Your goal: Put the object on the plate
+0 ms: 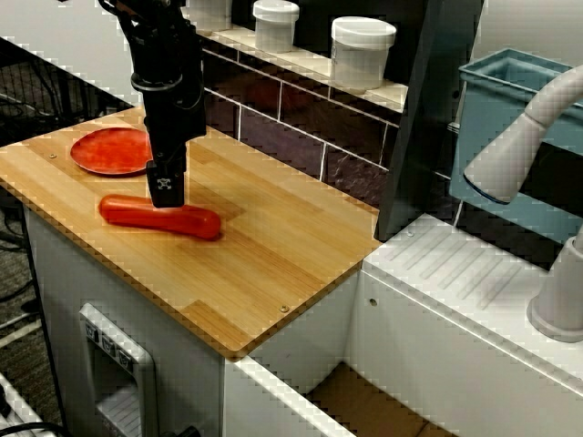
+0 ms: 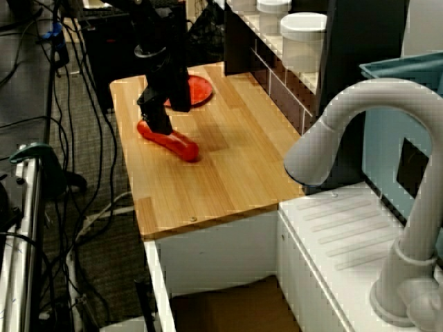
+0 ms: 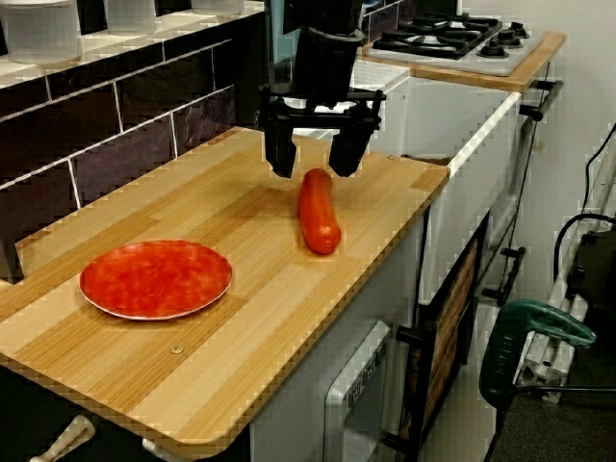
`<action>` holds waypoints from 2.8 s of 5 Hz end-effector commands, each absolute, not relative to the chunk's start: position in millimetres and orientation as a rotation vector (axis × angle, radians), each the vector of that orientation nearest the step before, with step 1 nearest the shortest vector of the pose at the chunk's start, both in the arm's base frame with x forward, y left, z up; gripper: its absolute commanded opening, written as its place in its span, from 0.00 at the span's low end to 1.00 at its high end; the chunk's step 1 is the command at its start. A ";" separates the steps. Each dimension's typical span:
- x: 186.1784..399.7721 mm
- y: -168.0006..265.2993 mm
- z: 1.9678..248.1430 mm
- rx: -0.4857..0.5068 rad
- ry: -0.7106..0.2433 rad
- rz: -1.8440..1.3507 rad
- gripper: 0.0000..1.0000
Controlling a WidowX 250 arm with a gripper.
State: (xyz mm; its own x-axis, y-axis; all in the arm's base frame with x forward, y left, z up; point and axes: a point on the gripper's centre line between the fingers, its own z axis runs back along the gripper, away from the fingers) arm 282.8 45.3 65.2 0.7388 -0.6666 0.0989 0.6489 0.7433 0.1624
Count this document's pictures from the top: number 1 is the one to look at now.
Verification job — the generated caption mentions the white plastic jar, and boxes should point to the white plastic jar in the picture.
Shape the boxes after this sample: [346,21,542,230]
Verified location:
[184,0,231,36]
[252,0,301,55]
[331,16,397,91]

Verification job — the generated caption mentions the red round plate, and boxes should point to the red round plate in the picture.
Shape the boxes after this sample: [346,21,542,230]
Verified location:
[70,127,154,178]

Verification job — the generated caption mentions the dark grey upright post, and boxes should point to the dark grey upright post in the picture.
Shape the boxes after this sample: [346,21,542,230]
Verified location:
[373,0,484,242]

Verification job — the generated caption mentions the grey toy faucet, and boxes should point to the grey toy faucet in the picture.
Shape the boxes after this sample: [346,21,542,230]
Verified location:
[463,63,583,343]

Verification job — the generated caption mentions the grey dispenser panel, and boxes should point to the grey dispenser panel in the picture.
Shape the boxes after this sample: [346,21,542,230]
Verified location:
[77,302,159,437]

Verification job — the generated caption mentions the teal plastic bin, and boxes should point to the teal plastic bin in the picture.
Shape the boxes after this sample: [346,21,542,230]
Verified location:
[449,47,583,249]

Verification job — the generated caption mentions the white toy sink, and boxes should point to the white toy sink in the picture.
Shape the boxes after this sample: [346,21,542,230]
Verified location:
[222,213,583,437]

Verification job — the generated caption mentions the white toy kitchen cabinet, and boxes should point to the white toy kitchen cabinet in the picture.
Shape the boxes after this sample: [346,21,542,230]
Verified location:
[22,199,365,437]

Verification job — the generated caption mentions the red toy sausage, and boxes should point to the red toy sausage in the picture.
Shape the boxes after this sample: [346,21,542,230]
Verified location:
[98,194,223,241]

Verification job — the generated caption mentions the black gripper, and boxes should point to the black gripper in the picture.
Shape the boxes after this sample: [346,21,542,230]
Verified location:
[141,79,208,209]

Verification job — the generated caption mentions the black floor cable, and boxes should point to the black floor cable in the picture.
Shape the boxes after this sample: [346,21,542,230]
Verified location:
[0,421,69,437]

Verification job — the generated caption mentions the dark tiled backsplash panel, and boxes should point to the dark tiled backsplash panel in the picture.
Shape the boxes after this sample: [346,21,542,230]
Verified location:
[198,34,406,210]

